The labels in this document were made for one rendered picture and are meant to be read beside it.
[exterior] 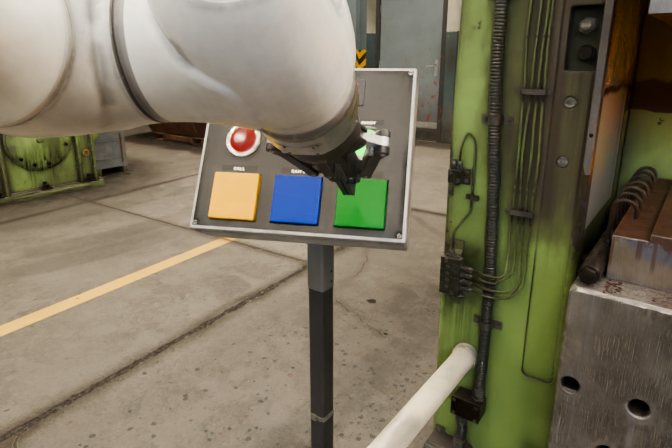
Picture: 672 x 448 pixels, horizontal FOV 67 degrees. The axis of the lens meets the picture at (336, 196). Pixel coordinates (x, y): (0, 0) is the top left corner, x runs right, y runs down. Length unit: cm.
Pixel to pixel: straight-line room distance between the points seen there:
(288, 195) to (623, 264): 49
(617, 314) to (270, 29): 63
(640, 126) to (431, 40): 613
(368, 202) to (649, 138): 70
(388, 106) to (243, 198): 27
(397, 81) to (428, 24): 649
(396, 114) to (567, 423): 52
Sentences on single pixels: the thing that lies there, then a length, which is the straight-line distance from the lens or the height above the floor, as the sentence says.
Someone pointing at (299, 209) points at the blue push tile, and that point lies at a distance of 77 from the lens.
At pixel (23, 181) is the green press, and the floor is 16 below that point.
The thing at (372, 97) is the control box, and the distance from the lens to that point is 82.
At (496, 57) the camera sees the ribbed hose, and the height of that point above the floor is 122.
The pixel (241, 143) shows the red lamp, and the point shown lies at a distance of 83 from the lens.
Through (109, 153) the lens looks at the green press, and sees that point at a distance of 570.
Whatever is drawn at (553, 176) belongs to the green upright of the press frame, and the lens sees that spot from 95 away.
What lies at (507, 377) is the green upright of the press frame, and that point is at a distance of 113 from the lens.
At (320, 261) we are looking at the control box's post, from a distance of 92.
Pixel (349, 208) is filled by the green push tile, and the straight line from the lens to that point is 75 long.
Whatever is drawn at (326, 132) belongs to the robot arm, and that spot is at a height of 117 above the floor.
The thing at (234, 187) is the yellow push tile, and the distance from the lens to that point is 81.
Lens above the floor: 123
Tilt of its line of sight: 16 degrees down
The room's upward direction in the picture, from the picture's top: straight up
